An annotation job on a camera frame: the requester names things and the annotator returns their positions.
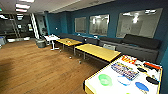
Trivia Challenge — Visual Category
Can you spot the grey round ottoman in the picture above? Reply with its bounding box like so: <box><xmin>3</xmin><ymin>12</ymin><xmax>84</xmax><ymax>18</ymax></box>
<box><xmin>35</xmin><ymin>38</ymin><xmax>47</xmax><ymax>49</ymax></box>

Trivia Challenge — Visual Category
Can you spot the yellow gaming table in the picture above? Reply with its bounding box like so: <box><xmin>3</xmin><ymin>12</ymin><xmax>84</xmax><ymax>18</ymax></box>
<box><xmin>83</xmin><ymin>54</ymin><xmax>165</xmax><ymax>94</ymax></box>

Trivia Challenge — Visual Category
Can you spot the black paddle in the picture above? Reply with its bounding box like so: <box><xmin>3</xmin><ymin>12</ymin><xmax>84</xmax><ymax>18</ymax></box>
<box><xmin>136</xmin><ymin>66</ymin><xmax>150</xmax><ymax>74</ymax></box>
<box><xmin>145</xmin><ymin>75</ymin><xmax>160</xmax><ymax>85</ymax></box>

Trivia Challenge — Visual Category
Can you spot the orange game pack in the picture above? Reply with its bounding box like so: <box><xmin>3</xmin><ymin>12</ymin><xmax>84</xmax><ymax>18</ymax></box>
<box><xmin>120</xmin><ymin>55</ymin><xmax>138</xmax><ymax>66</ymax></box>

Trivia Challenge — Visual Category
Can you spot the dark grey sofa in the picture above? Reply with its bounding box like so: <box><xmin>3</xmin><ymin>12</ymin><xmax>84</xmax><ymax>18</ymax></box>
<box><xmin>55</xmin><ymin>32</ymin><xmax>101</xmax><ymax>45</ymax></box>
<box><xmin>99</xmin><ymin>32</ymin><xmax>163</xmax><ymax>63</ymax></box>

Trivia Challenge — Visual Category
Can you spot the small white table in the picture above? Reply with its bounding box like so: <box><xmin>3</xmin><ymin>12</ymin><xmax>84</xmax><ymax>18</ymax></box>
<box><xmin>43</xmin><ymin>34</ymin><xmax>61</xmax><ymax>52</ymax></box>

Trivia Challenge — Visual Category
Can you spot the green plate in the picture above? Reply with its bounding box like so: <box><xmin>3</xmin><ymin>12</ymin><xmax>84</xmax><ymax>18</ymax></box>
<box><xmin>97</xmin><ymin>73</ymin><xmax>114</xmax><ymax>87</ymax></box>

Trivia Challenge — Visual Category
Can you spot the red and black game piece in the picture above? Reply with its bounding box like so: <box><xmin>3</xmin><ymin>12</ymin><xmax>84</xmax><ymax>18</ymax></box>
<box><xmin>142</xmin><ymin>61</ymin><xmax>163</xmax><ymax>71</ymax></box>

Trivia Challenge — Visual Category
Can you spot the interior glass window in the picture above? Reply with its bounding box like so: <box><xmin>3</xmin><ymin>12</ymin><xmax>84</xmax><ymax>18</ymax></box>
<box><xmin>88</xmin><ymin>13</ymin><xmax>111</xmax><ymax>37</ymax></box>
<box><xmin>115</xmin><ymin>7</ymin><xmax>164</xmax><ymax>40</ymax></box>
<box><xmin>74</xmin><ymin>16</ymin><xmax>88</xmax><ymax>35</ymax></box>

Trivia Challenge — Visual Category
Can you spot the low wooden table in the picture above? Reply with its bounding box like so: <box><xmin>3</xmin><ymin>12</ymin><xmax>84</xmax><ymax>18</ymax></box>
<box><xmin>55</xmin><ymin>37</ymin><xmax>84</xmax><ymax>52</ymax></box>
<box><xmin>73</xmin><ymin>43</ymin><xmax>122</xmax><ymax>65</ymax></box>

